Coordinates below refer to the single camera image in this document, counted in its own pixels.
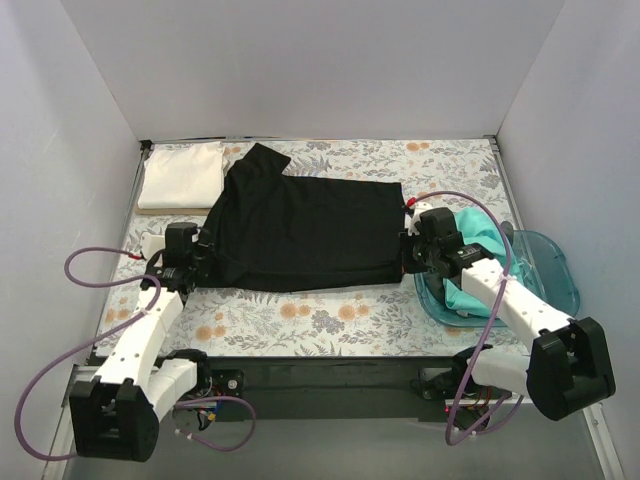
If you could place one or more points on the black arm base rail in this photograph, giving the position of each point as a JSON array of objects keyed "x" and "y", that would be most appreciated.
[{"x": 336, "y": 388}]

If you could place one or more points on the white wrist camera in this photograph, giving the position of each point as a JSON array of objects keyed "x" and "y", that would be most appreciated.
[
  {"x": 150, "y": 244},
  {"x": 412, "y": 217}
]

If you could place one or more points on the folded white t-shirt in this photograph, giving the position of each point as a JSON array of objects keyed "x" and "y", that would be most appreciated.
[{"x": 187, "y": 176}]

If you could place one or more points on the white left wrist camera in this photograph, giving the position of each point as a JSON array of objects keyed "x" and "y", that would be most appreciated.
[{"x": 150, "y": 244}]

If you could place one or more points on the black t-shirt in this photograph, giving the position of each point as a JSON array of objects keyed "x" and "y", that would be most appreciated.
[{"x": 272, "y": 232}]

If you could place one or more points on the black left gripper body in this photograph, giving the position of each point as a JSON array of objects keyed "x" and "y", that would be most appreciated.
[{"x": 198, "y": 262}]

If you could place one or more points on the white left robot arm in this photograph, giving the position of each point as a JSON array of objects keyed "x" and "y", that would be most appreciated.
[{"x": 117, "y": 413}]

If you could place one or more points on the brown cardboard board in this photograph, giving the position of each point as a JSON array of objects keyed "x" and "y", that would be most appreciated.
[{"x": 172, "y": 211}]

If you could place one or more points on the teal plastic basket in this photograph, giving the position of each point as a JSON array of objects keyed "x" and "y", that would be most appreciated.
[{"x": 544, "y": 272}]

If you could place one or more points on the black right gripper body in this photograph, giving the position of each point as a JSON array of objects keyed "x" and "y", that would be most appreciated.
[{"x": 410, "y": 253}]

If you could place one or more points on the floral patterned table mat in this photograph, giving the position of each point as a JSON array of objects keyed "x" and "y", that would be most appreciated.
[{"x": 381, "y": 320}]

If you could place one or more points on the teal t-shirt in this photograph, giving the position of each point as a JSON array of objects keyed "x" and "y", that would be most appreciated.
[{"x": 476, "y": 227}]

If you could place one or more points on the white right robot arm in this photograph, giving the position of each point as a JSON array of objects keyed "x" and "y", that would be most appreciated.
[{"x": 567, "y": 367}]

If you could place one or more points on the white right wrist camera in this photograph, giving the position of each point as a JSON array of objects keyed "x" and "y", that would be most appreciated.
[{"x": 412, "y": 217}]

